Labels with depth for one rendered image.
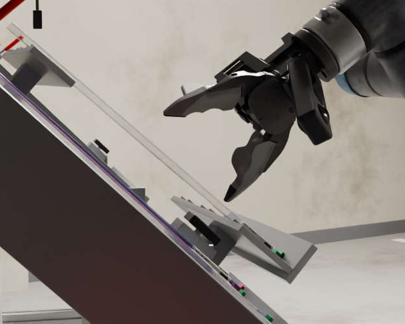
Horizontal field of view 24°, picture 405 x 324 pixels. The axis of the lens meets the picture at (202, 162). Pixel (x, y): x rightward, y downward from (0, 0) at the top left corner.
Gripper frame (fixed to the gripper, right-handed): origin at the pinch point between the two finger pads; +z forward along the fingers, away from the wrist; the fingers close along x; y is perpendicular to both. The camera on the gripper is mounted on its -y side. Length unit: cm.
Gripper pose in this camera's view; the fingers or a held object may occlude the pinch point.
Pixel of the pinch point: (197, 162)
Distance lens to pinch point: 109.0
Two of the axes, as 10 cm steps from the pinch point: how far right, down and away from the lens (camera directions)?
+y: -4.2, -3.8, 8.2
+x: -4.8, -6.8, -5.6
